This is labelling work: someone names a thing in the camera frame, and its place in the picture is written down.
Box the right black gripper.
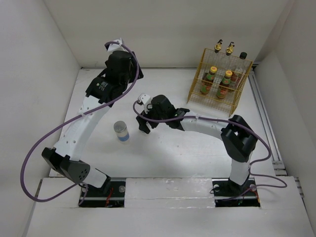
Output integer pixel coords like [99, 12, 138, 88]
[136, 102, 167, 134]

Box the yellow cap sauce bottle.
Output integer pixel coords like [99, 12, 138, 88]
[200, 66, 217, 95]
[216, 70, 233, 99]

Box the dark liquid square bottle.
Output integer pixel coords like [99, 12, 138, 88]
[214, 39, 223, 53]

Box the clear square oil bottle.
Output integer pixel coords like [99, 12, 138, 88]
[226, 41, 235, 56]

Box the red label clear bottle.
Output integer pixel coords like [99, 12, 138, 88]
[228, 52, 247, 92]

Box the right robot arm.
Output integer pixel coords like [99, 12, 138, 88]
[134, 93, 257, 195]

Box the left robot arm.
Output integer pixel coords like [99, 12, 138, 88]
[41, 50, 143, 196]

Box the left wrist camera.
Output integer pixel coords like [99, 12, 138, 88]
[105, 38, 124, 53]

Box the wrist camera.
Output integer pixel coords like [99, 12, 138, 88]
[105, 38, 124, 53]
[137, 93, 152, 110]

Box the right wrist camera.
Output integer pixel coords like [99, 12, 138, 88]
[137, 93, 152, 110]

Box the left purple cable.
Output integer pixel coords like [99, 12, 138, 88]
[20, 41, 139, 202]

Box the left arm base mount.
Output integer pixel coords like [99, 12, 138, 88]
[79, 178, 126, 208]

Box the yellow wire rack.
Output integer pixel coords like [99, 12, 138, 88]
[187, 48, 253, 116]

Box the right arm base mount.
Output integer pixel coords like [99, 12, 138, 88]
[210, 178, 260, 207]

